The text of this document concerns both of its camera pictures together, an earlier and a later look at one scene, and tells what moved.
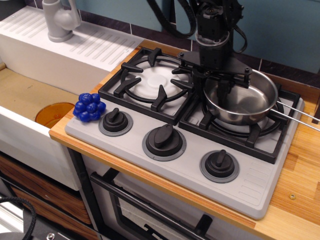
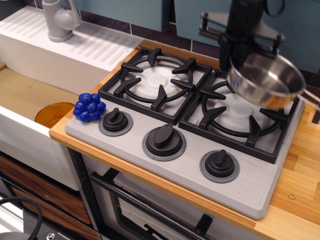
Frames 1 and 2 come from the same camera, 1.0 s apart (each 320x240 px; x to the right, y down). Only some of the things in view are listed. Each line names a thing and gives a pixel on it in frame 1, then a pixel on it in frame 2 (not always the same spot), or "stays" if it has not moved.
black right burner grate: (263, 138) stays
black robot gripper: (214, 57) -> (243, 32)
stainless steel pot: (247, 105) -> (269, 80)
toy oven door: (127, 207) stays
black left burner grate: (158, 82) stays
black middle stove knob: (164, 143) stays
